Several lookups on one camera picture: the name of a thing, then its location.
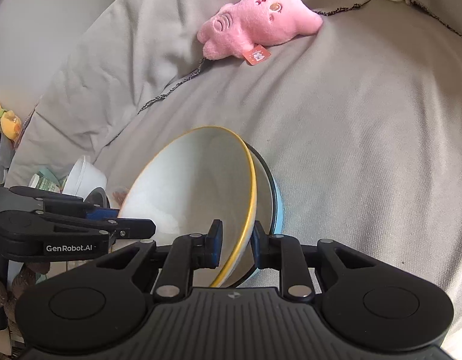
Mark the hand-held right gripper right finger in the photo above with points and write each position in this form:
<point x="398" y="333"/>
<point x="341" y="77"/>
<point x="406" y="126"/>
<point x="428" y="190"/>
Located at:
<point x="259" y="247"/>

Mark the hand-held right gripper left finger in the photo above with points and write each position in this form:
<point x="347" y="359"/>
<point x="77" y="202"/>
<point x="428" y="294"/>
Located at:
<point x="215" y="243"/>

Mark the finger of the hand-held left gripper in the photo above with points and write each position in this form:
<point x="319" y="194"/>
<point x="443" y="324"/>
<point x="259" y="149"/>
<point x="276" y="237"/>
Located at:
<point x="47" y="199"/>
<point x="133" y="229"/>

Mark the blue bowl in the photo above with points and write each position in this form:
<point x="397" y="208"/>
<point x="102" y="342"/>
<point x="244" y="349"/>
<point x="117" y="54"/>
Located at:
<point x="264" y="195"/>

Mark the yellow rimmed white bowl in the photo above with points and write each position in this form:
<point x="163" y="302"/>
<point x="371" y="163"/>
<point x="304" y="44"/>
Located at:
<point x="186" y="187"/>

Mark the clear vitamin bottle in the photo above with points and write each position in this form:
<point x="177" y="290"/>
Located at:
<point x="47" y="183"/>

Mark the brown furry object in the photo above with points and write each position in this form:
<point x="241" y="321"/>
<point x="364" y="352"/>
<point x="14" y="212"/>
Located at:
<point x="28" y="273"/>

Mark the yellow duck plush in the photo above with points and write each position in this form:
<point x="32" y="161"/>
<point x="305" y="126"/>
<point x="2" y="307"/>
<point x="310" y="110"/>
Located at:
<point x="9" y="123"/>

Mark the beige sofa cover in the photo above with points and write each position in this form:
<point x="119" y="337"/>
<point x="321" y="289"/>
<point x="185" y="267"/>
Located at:
<point x="347" y="138"/>

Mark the pink plush pig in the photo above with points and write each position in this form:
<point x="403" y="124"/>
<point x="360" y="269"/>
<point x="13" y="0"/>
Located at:
<point x="253" y="18"/>

